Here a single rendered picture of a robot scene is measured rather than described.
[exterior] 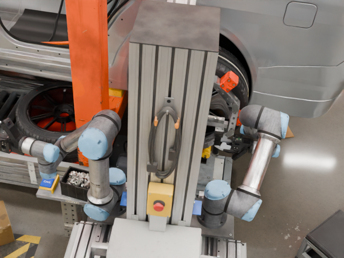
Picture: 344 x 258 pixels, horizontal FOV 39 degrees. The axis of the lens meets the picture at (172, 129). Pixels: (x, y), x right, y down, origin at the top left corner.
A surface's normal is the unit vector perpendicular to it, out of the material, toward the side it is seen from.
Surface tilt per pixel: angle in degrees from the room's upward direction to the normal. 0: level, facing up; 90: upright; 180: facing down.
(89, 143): 83
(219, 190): 7
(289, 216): 0
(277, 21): 90
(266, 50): 90
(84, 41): 90
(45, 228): 0
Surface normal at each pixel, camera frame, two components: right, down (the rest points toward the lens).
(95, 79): -0.15, 0.66
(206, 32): 0.07, -0.73
